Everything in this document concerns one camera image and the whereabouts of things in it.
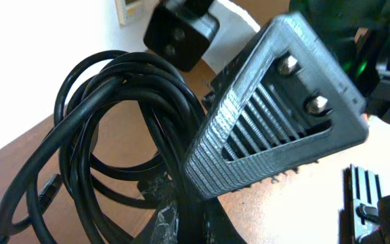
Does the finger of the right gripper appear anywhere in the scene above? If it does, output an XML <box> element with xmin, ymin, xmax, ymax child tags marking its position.
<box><xmin>183</xmin><ymin>12</ymin><xmax>368</xmax><ymax>199</ymax></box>

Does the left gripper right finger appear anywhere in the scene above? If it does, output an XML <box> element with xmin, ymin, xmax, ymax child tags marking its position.
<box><xmin>343</xmin><ymin>164</ymin><xmax>390</xmax><ymax>244</ymax></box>

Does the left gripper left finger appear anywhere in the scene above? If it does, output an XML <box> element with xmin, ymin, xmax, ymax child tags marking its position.
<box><xmin>132</xmin><ymin>171</ymin><xmax>245</xmax><ymax>244</ymax></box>

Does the black cable bundle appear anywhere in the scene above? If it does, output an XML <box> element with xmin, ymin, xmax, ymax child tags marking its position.
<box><xmin>0</xmin><ymin>49</ymin><xmax>209</xmax><ymax>244</ymax></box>

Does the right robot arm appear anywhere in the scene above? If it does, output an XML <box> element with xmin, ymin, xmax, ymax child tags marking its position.
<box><xmin>183</xmin><ymin>1</ymin><xmax>390</xmax><ymax>199</ymax></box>

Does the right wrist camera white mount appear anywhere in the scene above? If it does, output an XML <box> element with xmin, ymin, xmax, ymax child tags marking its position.
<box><xmin>144</xmin><ymin>0</ymin><xmax>260</xmax><ymax>73</ymax></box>

